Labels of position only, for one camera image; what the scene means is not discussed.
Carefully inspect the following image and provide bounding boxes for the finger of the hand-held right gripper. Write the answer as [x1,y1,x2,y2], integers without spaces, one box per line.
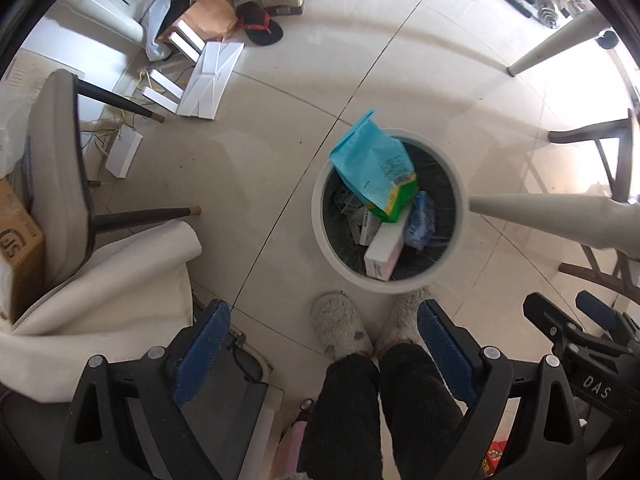
[575,290,640,347]
[522,292,592,349]

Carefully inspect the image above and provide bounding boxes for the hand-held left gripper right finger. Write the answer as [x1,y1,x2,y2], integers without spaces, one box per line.
[416,300,587,480]

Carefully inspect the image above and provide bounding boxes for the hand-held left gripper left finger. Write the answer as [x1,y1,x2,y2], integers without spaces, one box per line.
[59,299,232,480]

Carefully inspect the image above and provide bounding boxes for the long white box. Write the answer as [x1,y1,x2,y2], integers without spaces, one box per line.
[363,216,407,282]

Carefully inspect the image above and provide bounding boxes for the blue white packet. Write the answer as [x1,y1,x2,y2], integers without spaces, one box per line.
[403,191,437,252]

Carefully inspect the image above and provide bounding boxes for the white waste bin black liner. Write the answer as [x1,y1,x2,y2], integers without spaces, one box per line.
[311,132,471,295]

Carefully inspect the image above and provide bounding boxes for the blue green tissue pack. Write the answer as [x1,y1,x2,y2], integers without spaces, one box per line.
[329,109,420,224]

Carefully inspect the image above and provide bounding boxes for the grey fluffy slipper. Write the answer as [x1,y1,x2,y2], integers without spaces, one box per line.
[375,287,432,357]
[310,292,375,361]

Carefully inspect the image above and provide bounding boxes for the person's leg in black pants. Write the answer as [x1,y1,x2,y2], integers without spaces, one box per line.
[377,342,467,480]
[297,352,383,480]

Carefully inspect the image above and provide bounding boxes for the white cloth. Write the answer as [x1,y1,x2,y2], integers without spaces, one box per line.
[0,220,203,404]

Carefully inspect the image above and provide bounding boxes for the red orange package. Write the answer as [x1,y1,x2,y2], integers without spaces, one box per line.
[480,440,507,478]

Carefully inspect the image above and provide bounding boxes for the dark wooden chair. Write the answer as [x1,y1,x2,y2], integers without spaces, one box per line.
[547,109,640,292]

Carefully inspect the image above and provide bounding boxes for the cardboard box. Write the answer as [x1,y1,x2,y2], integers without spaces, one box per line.
[0,177,48,323]

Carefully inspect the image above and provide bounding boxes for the small flat white box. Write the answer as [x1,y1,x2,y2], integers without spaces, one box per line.
[104,127,145,180]

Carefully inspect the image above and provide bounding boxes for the beige padded chair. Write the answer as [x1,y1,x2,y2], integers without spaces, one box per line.
[22,69,203,287]

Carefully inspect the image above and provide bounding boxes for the white foam strips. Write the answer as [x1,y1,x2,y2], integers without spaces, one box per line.
[141,67,186,115]

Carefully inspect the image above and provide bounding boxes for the black red flip-flop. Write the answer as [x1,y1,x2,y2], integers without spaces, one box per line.
[235,1,285,47]

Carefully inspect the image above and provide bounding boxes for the yellow wires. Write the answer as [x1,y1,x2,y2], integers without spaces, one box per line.
[80,70,156,161]

